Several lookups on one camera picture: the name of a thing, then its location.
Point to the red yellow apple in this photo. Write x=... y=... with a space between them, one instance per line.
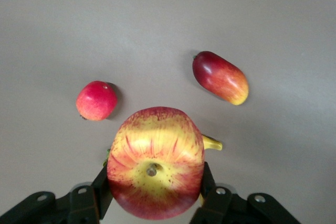
x=157 y=161

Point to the large table cover mat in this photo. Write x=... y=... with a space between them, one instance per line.
x=157 y=11

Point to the red yellow mango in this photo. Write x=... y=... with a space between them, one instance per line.
x=220 y=77

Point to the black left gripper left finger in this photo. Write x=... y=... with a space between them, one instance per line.
x=81 y=205

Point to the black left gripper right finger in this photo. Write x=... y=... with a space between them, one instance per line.
x=223 y=205

